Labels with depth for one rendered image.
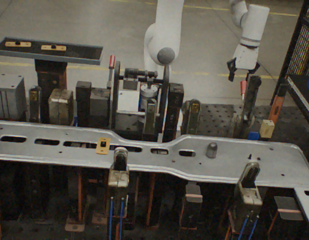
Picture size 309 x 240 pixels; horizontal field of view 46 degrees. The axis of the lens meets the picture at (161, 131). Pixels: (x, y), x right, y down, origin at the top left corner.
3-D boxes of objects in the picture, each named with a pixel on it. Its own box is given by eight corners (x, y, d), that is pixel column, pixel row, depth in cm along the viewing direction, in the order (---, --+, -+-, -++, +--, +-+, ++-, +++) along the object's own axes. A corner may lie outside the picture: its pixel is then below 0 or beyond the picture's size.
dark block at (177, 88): (156, 183, 145) (170, 91, 122) (156, 172, 151) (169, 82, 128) (169, 184, 146) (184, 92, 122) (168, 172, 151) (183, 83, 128)
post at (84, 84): (76, 175, 144) (74, 86, 121) (78, 167, 148) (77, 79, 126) (88, 176, 144) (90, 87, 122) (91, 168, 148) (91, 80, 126)
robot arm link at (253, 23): (236, 34, 155) (249, 39, 148) (244, 2, 149) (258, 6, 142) (250, 35, 159) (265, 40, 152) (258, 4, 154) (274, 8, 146)
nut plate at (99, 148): (107, 155, 109) (107, 151, 108) (95, 154, 109) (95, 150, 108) (111, 138, 116) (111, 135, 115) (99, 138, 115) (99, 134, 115)
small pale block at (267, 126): (239, 202, 142) (265, 124, 122) (237, 195, 145) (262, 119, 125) (248, 203, 142) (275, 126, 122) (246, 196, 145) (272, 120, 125)
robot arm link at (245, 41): (254, 36, 158) (252, 43, 160) (237, 34, 155) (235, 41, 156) (265, 41, 151) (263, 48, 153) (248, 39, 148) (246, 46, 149)
